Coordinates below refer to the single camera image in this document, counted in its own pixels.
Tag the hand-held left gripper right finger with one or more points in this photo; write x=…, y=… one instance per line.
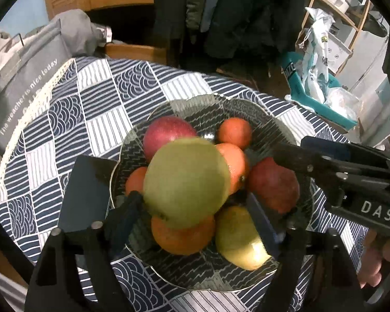
x=263, y=224

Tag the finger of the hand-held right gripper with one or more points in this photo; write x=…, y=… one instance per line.
x=328, y=144
x=305, y=164

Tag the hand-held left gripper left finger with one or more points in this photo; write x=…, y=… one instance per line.
x=126, y=216

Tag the yellow apple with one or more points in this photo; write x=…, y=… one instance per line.
x=237, y=240

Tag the red apple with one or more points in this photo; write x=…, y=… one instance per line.
x=273, y=188
x=165, y=133

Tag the large orange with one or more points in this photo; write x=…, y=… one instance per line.
x=182, y=240

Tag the small orange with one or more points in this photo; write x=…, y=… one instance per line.
x=234, y=133

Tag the ribbed glass bowl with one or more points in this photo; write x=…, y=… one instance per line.
x=195, y=107

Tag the person's right hand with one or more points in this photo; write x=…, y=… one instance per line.
x=377, y=256

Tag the teal plastic basket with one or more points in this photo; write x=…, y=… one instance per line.
x=315, y=107

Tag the clear plastic bag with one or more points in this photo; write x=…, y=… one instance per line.
x=343, y=104

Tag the white printed plastic bag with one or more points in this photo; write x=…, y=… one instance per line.
x=317, y=55

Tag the white plastic crate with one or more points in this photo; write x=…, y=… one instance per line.
x=339, y=48

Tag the navy white patterned tablecloth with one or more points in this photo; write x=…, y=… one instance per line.
x=100, y=104

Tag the wooden shelf rack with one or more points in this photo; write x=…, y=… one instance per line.
x=354, y=22

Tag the black pan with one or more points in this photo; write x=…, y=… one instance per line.
x=377, y=26

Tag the black hooded coat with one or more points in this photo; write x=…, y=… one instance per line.
x=253, y=13

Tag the wooden drawer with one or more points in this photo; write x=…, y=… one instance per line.
x=136, y=53

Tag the grey tote bag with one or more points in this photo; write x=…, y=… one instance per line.
x=22, y=87

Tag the grey clothes pile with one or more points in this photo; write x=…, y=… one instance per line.
x=84, y=32

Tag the grey hanging jacket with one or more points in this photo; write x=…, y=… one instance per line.
x=203, y=0

